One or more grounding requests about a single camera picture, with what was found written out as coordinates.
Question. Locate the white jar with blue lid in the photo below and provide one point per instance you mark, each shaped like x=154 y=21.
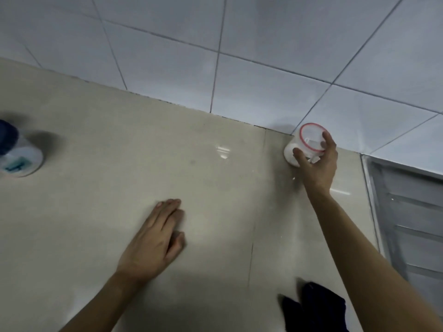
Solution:
x=20 y=159

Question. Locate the clear red-rimmed plastic container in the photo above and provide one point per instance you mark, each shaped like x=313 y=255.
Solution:
x=309 y=141

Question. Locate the person's left hand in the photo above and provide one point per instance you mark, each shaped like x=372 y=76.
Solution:
x=148 y=247

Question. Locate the person's right hand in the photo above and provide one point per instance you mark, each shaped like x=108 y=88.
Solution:
x=320 y=172

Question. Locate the person's left middle finger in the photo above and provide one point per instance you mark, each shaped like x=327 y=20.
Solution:
x=168 y=212

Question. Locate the dark blue cloth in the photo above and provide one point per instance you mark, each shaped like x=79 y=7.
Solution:
x=316 y=309

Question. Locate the person's right thumb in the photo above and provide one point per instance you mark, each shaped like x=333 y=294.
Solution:
x=301 y=157

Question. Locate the person's left thumb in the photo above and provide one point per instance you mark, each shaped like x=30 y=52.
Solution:
x=176 y=245

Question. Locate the person's left forearm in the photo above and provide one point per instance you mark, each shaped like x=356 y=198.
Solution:
x=100 y=304

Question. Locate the person's right forearm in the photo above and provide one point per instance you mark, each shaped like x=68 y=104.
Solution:
x=363 y=259

